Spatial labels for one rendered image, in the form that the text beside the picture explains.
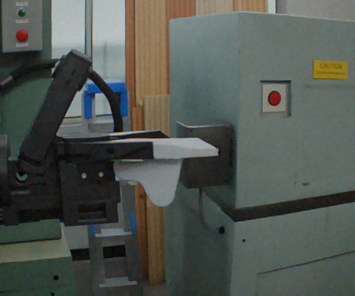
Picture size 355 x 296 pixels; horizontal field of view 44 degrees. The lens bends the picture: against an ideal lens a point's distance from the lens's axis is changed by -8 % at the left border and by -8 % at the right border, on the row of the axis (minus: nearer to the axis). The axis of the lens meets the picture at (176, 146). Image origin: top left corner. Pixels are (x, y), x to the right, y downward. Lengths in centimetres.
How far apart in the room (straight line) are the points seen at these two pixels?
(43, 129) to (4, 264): 82
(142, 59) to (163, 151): 215
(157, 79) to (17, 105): 145
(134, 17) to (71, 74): 214
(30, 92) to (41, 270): 46
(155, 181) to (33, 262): 84
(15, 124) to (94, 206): 80
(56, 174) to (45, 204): 3
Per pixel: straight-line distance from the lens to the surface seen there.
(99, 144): 40
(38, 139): 43
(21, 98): 121
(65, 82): 44
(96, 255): 211
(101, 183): 44
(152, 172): 41
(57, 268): 124
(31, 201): 45
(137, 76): 253
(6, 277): 124
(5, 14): 114
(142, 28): 255
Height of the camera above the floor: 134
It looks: 13 degrees down
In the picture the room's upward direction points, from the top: straight up
